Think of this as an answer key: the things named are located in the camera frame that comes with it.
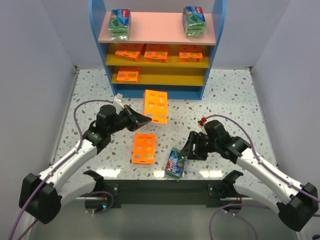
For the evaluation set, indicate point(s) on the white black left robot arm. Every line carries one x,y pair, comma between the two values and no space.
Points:
40,195

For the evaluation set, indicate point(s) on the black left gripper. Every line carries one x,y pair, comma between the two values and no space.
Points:
130,118

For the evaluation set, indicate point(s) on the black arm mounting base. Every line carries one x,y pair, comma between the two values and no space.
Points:
209,193

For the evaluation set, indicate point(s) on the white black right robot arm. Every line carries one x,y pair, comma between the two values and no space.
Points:
295,203

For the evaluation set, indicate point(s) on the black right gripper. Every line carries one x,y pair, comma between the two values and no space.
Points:
198,144

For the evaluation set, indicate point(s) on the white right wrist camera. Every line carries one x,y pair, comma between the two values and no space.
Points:
201,123

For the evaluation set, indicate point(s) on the orange sponge box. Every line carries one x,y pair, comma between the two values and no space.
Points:
130,51
155,106
144,147
190,53
156,53
128,74

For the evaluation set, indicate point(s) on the green sponge pack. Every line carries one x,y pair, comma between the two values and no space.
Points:
175,165
119,25
193,21

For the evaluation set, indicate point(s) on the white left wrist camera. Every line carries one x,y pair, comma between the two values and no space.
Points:
117,102

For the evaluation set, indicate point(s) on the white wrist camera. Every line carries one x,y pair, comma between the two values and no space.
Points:
117,102
201,123

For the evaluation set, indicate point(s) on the blue shelf unit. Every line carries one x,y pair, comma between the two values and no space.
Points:
181,80

